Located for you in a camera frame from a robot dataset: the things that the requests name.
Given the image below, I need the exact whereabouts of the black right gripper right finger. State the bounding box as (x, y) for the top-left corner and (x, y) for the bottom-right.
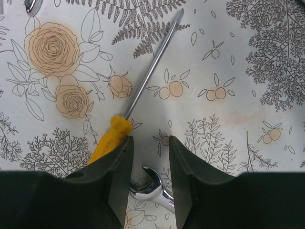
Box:
(169, 136), (305, 229)

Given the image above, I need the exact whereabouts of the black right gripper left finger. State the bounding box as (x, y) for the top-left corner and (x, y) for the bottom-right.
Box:
(0, 136), (134, 229)

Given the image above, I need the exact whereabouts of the small silver wrench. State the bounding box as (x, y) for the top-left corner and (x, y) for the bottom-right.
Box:
(129, 165), (175, 214)

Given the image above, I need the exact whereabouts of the yellow handle screwdriver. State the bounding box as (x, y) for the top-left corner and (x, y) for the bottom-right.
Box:
(88, 9), (184, 164)

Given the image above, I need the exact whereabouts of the medium silver wrench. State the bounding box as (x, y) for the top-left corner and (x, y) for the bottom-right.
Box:
(24, 0), (43, 15)

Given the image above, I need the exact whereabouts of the floral table mat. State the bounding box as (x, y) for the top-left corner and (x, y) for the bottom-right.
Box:
(0, 0), (305, 229)

